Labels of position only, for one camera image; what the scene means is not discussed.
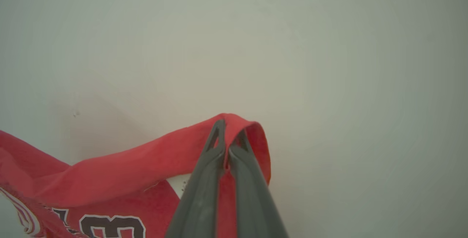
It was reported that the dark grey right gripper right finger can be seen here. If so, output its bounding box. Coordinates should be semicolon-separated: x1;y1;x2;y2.
227;130;289;238

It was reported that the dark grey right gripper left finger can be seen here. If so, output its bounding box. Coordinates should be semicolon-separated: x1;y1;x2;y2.
166;119;227;238

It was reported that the red white-sleeved jersey shirt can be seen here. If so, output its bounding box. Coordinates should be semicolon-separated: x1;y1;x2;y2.
0;113;272;238

